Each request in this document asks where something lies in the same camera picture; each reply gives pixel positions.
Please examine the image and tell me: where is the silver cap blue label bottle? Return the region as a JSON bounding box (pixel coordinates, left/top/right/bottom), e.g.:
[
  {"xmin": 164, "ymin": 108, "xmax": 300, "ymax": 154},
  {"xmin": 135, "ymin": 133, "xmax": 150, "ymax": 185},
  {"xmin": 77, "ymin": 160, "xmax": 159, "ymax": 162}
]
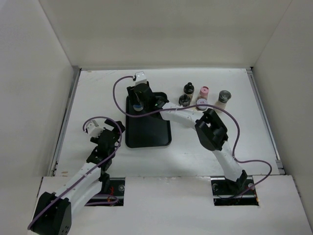
[{"xmin": 133, "ymin": 104, "xmax": 144, "ymax": 112}]

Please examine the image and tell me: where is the black cap spice bottle front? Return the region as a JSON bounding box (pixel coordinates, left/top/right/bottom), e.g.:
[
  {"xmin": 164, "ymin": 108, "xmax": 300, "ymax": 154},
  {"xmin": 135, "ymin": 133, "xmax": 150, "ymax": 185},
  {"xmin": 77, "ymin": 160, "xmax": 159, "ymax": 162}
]
[{"xmin": 179, "ymin": 94, "xmax": 191, "ymax": 107}]

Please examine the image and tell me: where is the black cap spice bottle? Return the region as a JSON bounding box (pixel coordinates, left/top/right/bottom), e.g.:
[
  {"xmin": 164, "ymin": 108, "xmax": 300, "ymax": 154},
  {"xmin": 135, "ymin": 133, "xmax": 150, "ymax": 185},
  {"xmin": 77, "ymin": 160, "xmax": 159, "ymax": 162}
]
[
  {"xmin": 179, "ymin": 94, "xmax": 191, "ymax": 107},
  {"xmin": 183, "ymin": 82, "xmax": 195, "ymax": 97}
]

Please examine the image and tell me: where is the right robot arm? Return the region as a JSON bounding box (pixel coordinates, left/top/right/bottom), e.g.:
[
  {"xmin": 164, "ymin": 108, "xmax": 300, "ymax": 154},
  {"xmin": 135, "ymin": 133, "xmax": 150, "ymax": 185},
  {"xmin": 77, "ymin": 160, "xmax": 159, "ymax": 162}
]
[{"xmin": 127, "ymin": 83, "xmax": 247, "ymax": 194}]

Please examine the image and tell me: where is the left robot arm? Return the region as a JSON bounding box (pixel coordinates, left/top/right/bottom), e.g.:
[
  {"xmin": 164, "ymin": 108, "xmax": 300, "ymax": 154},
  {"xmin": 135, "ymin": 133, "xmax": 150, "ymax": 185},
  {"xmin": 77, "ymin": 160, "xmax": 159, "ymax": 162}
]
[{"xmin": 27, "ymin": 117, "xmax": 125, "ymax": 235}]

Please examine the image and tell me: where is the black plastic tray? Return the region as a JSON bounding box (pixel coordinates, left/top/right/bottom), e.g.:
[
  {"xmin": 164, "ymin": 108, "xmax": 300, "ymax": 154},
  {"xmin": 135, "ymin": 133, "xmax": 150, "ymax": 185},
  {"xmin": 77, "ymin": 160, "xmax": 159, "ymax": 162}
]
[{"xmin": 125, "ymin": 92, "xmax": 172, "ymax": 149}]

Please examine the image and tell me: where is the pink cap spice bottle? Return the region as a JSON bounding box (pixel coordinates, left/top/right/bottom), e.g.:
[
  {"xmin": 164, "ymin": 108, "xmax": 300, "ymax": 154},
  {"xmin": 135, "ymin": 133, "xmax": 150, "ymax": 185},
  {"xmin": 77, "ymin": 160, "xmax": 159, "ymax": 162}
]
[{"xmin": 197, "ymin": 86, "xmax": 209, "ymax": 100}]

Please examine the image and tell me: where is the grey clear cap spice bottle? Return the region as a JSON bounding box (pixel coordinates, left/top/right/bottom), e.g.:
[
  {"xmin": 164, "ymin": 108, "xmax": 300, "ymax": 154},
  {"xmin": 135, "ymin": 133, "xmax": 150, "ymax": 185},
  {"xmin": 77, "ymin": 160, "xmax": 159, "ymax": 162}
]
[{"xmin": 215, "ymin": 90, "xmax": 231, "ymax": 110}]

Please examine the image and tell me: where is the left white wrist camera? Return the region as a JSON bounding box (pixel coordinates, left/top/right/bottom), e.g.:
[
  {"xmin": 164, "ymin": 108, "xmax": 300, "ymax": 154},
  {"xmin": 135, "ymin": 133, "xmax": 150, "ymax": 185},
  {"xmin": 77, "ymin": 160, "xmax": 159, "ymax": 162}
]
[{"xmin": 84, "ymin": 120, "xmax": 104, "ymax": 138}]

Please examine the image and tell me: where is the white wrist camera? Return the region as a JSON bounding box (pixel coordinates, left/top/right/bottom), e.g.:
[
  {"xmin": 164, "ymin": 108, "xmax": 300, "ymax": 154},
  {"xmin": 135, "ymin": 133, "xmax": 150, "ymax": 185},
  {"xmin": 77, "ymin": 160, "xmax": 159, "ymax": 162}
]
[
  {"xmin": 84, "ymin": 120, "xmax": 104, "ymax": 138},
  {"xmin": 133, "ymin": 71, "xmax": 147, "ymax": 86}
]

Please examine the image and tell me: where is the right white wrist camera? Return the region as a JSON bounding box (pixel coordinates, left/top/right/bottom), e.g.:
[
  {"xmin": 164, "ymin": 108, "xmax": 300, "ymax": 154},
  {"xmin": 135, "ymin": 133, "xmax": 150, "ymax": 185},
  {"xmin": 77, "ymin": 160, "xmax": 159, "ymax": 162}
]
[{"xmin": 133, "ymin": 71, "xmax": 147, "ymax": 86}]

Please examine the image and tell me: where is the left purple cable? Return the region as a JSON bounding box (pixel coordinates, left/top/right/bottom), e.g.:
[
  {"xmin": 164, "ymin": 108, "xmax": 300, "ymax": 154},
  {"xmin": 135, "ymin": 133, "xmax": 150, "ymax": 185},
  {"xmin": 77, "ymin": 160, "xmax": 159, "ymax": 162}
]
[{"xmin": 26, "ymin": 117, "xmax": 127, "ymax": 231}]

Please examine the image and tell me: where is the purple cable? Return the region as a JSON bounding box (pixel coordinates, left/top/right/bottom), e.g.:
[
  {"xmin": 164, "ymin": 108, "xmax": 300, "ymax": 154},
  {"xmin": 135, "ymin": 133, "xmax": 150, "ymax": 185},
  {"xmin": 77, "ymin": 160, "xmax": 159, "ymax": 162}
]
[
  {"xmin": 26, "ymin": 117, "xmax": 127, "ymax": 231},
  {"xmin": 112, "ymin": 75, "xmax": 274, "ymax": 199}
]

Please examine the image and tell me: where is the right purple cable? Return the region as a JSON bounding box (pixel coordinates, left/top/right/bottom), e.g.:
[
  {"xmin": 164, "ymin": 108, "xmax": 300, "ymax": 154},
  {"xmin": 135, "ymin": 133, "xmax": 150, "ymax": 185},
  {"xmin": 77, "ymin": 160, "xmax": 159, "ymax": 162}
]
[{"xmin": 112, "ymin": 75, "xmax": 274, "ymax": 199}]

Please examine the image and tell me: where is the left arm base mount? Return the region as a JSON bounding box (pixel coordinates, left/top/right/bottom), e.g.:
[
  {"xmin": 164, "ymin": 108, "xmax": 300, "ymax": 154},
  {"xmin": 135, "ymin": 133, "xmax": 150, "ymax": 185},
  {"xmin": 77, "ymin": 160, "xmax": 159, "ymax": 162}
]
[{"xmin": 85, "ymin": 173, "xmax": 126, "ymax": 207}]

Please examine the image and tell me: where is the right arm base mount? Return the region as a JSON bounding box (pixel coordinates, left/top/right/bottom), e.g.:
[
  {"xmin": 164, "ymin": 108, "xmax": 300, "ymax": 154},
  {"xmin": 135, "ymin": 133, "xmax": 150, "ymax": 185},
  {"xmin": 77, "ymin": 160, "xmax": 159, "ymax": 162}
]
[{"xmin": 211, "ymin": 176, "xmax": 259, "ymax": 206}]

